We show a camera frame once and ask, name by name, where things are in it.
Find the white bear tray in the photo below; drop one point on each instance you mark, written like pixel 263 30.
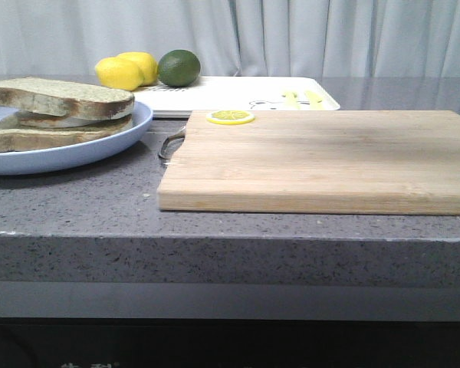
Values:
pixel 229 93

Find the wooden cutting board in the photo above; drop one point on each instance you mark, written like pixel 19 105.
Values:
pixel 404 162

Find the yellow plastic knife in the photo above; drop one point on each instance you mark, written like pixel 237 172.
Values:
pixel 316 102

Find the rear yellow lemon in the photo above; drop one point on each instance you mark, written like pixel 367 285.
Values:
pixel 147 64

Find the grey curtain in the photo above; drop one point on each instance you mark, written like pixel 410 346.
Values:
pixel 237 38

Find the fried egg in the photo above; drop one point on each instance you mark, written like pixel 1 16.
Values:
pixel 48 121

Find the yellow plastic fork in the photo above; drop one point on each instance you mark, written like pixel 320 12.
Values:
pixel 290 100

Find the lemon slice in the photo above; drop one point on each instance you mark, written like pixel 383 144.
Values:
pixel 230 117

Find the green lime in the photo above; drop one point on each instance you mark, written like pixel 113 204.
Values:
pixel 178 68

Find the yellow lemon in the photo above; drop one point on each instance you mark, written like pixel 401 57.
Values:
pixel 119 73
pixel 147 64

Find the light blue plate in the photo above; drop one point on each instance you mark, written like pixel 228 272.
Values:
pixel 66 157

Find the bread slice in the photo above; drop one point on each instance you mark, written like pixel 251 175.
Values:
pixel 15 137
pixel 62 98

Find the metal cutting board handle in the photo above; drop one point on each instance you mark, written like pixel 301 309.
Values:
pixel 170 146

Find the front yellow lemon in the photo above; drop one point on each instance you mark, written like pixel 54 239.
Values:
pixel 119 73

